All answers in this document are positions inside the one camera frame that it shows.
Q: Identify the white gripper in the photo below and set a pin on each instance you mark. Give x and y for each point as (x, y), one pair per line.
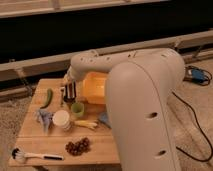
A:
(71, 76)

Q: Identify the white dish brush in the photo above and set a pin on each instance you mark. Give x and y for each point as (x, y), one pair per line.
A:
(21, 156)

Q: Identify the bunch of grapes toy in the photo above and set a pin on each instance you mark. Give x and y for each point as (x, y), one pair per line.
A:
(79, 147)

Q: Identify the white lidded jar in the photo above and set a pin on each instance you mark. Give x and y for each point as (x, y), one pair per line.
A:
(61, 118)

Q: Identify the metal spoon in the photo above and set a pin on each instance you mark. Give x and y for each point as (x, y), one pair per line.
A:
(62, 96)

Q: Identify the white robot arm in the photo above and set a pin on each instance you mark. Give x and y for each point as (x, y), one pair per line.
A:
(136, 91)

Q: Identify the yellow banana toy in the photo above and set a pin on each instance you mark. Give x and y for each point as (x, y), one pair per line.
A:
(87, 124)

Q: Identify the blue sponge block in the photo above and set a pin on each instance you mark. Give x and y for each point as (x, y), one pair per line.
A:
(103, 118)

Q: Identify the green plastic cup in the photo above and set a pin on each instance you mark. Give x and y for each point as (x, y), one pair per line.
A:
(77, 109)

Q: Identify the blue power device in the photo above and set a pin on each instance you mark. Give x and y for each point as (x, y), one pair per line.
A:
(195, 75)

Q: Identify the orange plastic bin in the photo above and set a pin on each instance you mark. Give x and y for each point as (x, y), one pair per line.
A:
(94, 87)

